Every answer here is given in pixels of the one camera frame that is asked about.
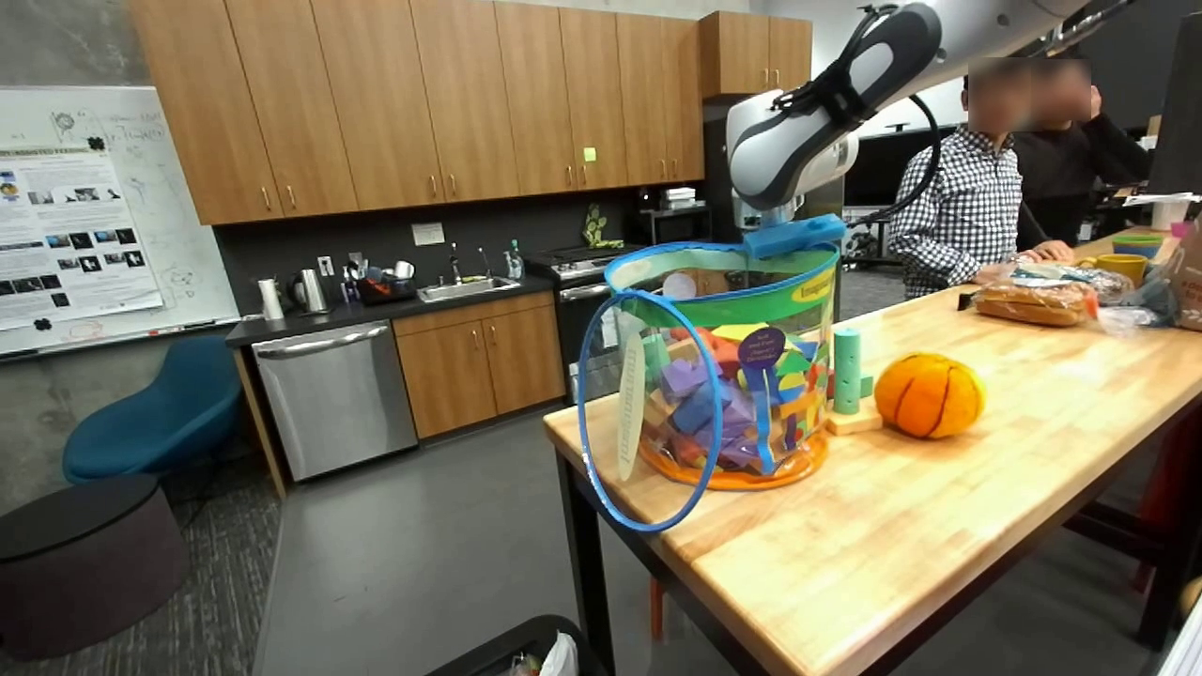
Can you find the upper wooden wall cabinets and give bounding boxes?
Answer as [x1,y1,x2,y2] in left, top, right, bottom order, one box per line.
[124,0,816,229]

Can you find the white paper cup stack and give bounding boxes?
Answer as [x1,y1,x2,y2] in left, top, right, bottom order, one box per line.
[255,275,290,328]

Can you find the stainless steel dishwasher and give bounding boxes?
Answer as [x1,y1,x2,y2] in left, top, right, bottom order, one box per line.
[246,317,422,489]

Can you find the teal cylinder foam block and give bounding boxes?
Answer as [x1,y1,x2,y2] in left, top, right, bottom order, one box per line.
[830,328,868,417]

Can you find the person in checkered shirt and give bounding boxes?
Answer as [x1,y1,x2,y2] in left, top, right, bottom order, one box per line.
[883,53,1083,295]

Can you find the yellow green package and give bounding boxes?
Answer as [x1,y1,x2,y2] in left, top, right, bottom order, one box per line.
[1087,226,1173,288]

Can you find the lower wooden cabinets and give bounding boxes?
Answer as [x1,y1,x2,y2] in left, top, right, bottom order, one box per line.
[389,288,572,442]

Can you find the black waste bin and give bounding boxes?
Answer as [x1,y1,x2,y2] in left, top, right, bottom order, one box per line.
[422,610,587,676]

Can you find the clear plastic grocery bag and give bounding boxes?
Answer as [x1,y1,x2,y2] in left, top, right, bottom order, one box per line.
[1135,214,1202,338]

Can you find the printed research poster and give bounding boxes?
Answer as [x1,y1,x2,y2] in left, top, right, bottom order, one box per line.
[0,148,169,335]

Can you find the clear plastic block bag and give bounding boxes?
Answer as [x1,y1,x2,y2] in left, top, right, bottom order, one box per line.
[572,232,849,540]

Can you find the stainless kitchen sink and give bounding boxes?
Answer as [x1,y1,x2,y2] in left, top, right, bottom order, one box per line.
[414,271,524,310]

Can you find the orange plush pumpkin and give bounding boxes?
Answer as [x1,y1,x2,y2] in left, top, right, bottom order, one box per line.
[870,350,989,442]

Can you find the black kitchen countertop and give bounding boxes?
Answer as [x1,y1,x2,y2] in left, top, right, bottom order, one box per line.
[231,267,608,350]

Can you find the white wall whiteboard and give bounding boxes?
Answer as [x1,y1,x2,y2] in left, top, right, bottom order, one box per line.
[0,84,245,362]

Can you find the green potted plant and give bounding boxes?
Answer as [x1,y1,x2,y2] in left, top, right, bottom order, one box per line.
[577,204,626,256]

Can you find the dark round ottoman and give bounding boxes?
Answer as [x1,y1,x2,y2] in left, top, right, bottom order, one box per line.
[0,469,193,663]

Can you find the blue lounge chair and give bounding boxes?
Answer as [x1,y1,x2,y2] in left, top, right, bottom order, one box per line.
[61,332,246,489]

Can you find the person in dark sweater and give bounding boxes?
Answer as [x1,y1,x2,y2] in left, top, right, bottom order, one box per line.
[1010,47,1158,249]

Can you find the dark dishes pile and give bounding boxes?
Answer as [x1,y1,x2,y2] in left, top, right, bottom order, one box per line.
[338,253,424,310]

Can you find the bagged bread loaf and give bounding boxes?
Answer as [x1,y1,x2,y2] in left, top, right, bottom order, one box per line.
[966,275,1107,335]

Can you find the black computer monitor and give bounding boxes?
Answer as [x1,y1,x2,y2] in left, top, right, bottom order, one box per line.
[1144,7,1202,196]

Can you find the stainless oven range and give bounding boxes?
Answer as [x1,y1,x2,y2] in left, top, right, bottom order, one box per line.
[543,253,621,367]

